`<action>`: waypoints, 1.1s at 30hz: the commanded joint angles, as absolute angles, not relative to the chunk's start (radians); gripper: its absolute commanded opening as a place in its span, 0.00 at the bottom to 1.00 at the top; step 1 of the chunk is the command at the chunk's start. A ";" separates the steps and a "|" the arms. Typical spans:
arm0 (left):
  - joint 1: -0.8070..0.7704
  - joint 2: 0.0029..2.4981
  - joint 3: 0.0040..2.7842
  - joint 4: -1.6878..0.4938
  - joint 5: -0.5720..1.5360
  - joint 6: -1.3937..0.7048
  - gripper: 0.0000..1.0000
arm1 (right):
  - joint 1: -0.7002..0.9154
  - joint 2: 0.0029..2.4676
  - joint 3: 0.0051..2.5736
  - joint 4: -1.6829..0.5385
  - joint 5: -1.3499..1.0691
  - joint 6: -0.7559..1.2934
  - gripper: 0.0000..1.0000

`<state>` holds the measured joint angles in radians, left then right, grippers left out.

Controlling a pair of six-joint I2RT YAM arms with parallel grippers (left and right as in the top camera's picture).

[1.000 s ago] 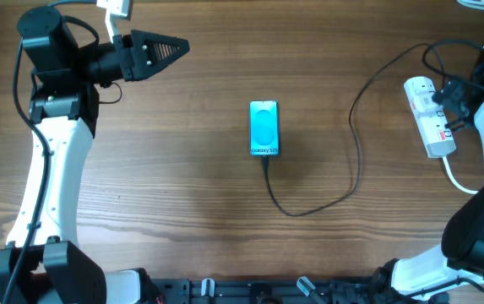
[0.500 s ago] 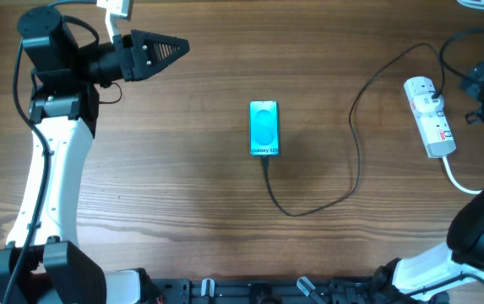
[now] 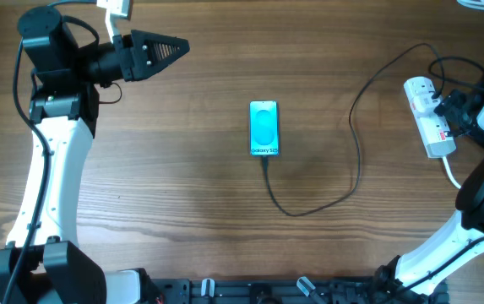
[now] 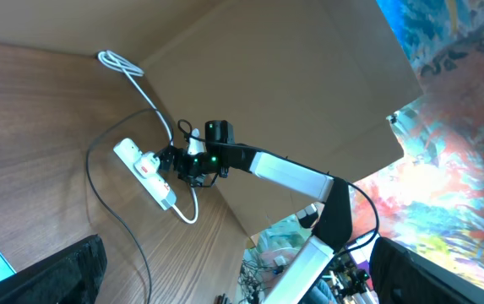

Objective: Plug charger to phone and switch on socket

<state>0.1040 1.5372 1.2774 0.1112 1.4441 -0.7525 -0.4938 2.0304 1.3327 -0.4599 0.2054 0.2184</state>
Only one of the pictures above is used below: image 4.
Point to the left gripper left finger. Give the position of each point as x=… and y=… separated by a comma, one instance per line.
x=72, y=275

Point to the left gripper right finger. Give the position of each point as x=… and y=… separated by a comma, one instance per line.
x=401, y=276

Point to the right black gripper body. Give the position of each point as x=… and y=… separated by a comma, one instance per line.
x=189, y=168

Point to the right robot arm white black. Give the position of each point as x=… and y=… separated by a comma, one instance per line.
x=333, y=228

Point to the white USB charger plug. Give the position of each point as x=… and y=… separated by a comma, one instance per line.
x=147, y=164

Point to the white power strip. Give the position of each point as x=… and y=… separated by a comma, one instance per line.
x=156, y=185

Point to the brown cardboard backdrop panel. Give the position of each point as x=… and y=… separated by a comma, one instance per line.
x=313, y=80

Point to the colourful painted wall mural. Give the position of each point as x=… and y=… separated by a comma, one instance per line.
x=432, y=199

